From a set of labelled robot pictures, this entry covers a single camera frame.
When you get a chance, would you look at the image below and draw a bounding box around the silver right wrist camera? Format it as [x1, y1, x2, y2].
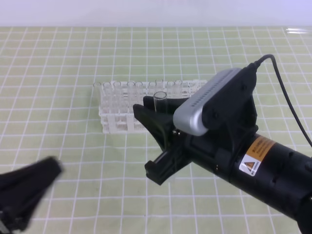
[173, 67, 256, 136]

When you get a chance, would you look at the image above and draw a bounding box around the green checkered tablecloth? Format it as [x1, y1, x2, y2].
[0, 26, 312, 234]

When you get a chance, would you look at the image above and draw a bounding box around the spare glass tube far right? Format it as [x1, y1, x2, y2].
[286, 27, 312, 35]

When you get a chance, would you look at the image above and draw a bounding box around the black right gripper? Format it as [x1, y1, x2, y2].
[133, 96, 258, 185]

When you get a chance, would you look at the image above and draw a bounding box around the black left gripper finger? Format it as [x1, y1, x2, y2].
[0, 156, 62, 232]

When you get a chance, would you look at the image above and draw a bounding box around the white test tube rack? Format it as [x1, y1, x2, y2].
[98, 79, 207, 134]

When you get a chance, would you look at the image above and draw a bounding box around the black camera cable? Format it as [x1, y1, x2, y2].
[248, 54, 312, 148]

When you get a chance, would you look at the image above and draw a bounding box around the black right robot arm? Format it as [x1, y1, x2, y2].
[133, 96, 312, 234]

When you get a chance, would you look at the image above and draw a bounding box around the clear glass test tube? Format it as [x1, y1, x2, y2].
[153, 91, 168, 114]

